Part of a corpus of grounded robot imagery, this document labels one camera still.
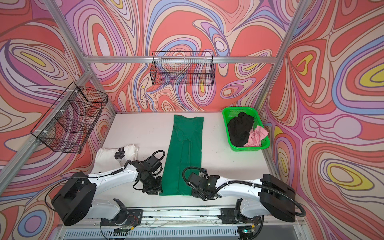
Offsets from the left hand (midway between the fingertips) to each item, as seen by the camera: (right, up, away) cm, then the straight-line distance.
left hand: (165, 191), depth 81 cm
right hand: (+18, -3, 0) cm, 18 cm away
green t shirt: (+10, +20, +16) cm, 27 cm away
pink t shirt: (+58, +29, +18) cm, 67 cm away
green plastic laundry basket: (+43, +46, +31) cm, 70 cm away
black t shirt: (+46, +35, +18) cm, 61 cm away
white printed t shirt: (-38, +15, +8) cm, 42 cm away
